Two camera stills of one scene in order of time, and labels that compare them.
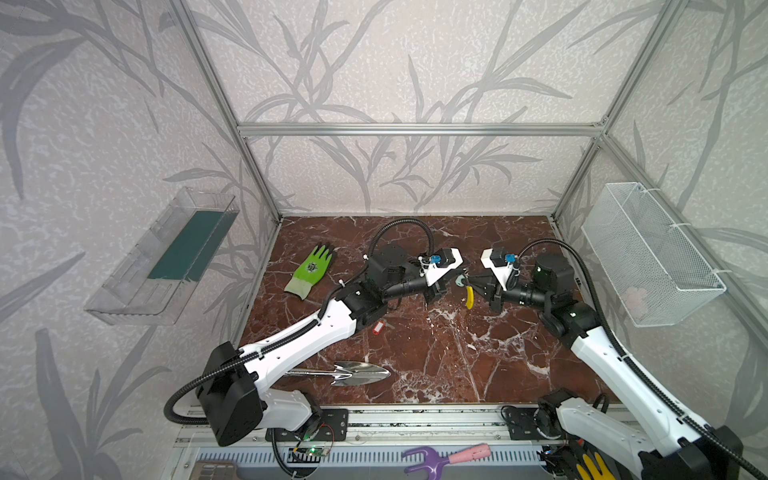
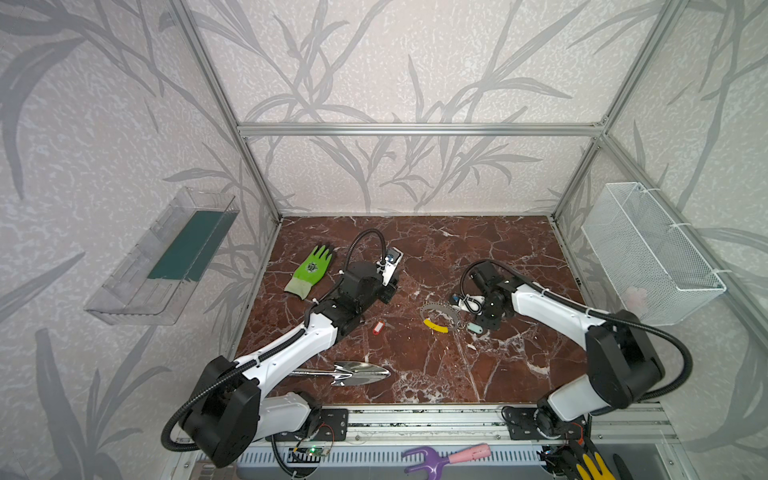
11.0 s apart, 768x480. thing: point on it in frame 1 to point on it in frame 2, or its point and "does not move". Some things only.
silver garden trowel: [345, 374] does not move
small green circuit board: [317, 451] does not move
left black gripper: [435, 288] to [384, 291]
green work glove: [310, 273] does not move
